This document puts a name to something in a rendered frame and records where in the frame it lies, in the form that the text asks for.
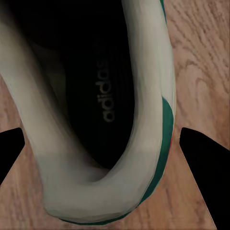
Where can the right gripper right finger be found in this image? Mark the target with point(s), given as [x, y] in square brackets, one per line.
[210, 165]

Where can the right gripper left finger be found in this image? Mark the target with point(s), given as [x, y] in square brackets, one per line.
[11, 143]

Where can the gym shoe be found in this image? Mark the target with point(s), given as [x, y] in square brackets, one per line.
[94, 85]

